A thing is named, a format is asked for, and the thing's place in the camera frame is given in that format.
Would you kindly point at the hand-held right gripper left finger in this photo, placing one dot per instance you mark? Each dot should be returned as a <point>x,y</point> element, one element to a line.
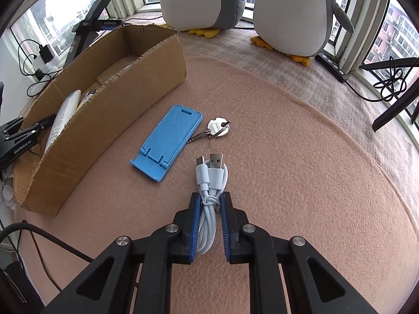
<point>195,222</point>

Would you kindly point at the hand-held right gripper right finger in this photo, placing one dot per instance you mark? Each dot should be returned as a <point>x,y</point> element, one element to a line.
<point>224,225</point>

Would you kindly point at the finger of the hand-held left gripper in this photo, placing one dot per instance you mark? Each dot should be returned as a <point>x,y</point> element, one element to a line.
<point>32,129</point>

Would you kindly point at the cardboard box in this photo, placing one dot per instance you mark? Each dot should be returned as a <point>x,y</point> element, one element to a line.
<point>98,137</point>

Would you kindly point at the white lotion tube blue cap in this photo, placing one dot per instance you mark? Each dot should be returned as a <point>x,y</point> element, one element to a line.
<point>64,114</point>

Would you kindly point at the small white yellow bottle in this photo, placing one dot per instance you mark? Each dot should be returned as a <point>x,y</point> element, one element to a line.
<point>88,96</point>

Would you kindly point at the white power strip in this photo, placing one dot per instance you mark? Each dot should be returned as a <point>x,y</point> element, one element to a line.
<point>54,64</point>

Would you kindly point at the brown felt mat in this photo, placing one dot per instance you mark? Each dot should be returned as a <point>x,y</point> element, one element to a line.
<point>278,170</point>

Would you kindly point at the black charger block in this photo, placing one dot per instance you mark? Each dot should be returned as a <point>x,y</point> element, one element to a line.
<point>46,53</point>

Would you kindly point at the blue phone stand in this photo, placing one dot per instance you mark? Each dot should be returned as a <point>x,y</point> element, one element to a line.
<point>163,137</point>

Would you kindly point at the silver keys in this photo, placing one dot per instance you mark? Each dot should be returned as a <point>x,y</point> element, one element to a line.
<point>217,127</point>

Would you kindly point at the spare grey gripper device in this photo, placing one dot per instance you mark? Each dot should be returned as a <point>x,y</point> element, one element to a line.
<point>88,23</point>

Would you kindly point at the dark bag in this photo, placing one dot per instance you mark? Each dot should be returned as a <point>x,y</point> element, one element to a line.
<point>16,287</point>

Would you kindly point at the beige blanket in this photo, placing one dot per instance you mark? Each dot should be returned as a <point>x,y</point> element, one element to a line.
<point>360,111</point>

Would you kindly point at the black power strip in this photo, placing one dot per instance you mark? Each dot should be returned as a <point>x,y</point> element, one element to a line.
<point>330,66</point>

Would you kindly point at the large grey penguin plush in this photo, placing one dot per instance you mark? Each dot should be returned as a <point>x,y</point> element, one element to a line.
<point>199,3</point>

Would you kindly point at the small grey penguin plush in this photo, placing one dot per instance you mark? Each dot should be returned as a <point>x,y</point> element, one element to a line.
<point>294,16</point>

